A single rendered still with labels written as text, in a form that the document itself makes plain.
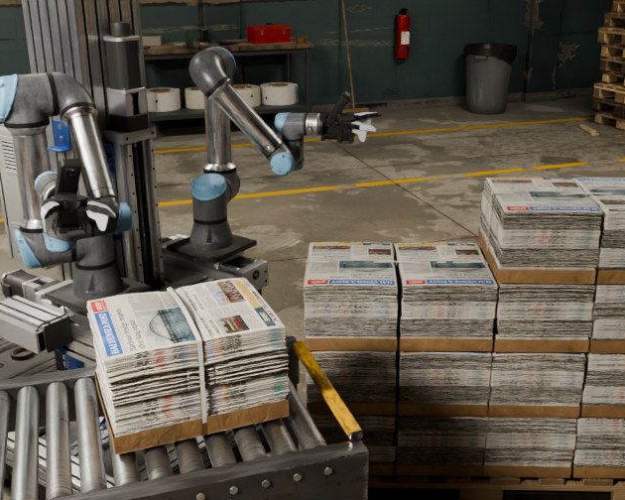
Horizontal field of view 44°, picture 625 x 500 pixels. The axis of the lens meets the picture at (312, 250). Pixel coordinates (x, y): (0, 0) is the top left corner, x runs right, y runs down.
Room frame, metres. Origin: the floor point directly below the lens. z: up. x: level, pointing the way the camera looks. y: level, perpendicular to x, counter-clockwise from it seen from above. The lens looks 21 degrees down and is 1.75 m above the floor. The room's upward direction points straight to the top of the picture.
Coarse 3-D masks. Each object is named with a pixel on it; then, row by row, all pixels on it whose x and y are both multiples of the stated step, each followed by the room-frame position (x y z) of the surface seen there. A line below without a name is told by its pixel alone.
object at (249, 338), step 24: (192, 288) 1.66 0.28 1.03; (216, 288) 1.66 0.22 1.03; (240, 288) 1.66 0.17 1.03; (216, 312) 1.53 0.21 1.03; (240, 312) 1.53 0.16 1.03; (264, 312) 1.53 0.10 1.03; (216, 336) 1.42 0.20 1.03; (240, 336) 1.43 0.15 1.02; (264, 336) 1.45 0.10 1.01; (216, 360) 1.41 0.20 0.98; (240, 360) 1.43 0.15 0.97; (264, 360) 1.45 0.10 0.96; (288, 360) 1.47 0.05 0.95; (216, 384) 1.41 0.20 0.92; (240, 384) 1.44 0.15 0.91; (264, 384) 1.45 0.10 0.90; (288, 384) 1.48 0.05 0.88; (240, 408) 1.43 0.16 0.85
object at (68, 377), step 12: (288, 336) 1.87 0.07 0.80; (288, 348) 1.82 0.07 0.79; (60, 372) 1.68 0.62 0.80; (72, 372) 1.68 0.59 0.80; (84, 372) 1.68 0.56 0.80; (288, 372) 1.82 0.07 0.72; (0, 384) 1.63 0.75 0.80; (12, 384) 1.63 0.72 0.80; (24, 384) 1.63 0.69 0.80; (36, 384) 1.63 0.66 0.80; (48, 384) 1.64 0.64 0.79; (72, 384) 1.65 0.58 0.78; (12, 396) 1.61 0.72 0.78; (72, 396) 1.65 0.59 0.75; (12, 408) 1.61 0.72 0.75; (72, 408) 1.65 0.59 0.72; (12, 420) 1.61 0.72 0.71; (72, 420) 1.65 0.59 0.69
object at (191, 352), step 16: (176, 304) 1.58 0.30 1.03; (176, 320) 1.50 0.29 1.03; (192, 320) 1.49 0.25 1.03; (192, 336) 1.42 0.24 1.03; (208, 336) 1.42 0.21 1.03; (192, 352) 1.40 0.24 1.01; (208, 352) 1.41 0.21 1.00; (192, 368) 1.40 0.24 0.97; (208, 368) 1.41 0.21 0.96; (192, 384) 1.40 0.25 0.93; (208, 384) 1.41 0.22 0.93; (192, 400) 1.40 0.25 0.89; (208, 400) 1.41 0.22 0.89; (192, 416) 1.40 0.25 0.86; (208, 416) 1.41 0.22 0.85
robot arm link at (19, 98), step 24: (48, 72) 2.12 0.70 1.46; (0, 96) 2.01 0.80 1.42; (24, 96) 2.03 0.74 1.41; (48, 96) 2.06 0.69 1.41; (0, 120) 2.03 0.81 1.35; (24, 120) 2.03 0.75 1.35; (48, 120) 2.09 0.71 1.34; (24, 144) 2.04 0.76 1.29; (24, 168) 2.04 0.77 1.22; (48, 168) 2.08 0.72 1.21; (24, 192) 2.05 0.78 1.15; (24, 216) 2.06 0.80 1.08; (24, 240) 2.02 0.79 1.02; (48, 264) 2.05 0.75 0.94
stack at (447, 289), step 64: (320, 256) 2.38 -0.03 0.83; (384, 256) 2.38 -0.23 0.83; (448, 256) 2.37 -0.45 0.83; (320, 320) 2.15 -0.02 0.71; (384, 320) 2.14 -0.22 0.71; (448, 320) 2.14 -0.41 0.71; (512, 320) 2.13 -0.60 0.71; (576, 320) 2.13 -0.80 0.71; (384, 384) 2.14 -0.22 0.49; (448, 384) 2.13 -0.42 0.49; (512, 384) 2.13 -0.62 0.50; (576, 384) 2.12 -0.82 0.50; (384, 448) 2.15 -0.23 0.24; (448, 448) 2.14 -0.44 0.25; (512, 448) 2.13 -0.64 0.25; (576, 448) 2.12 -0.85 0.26
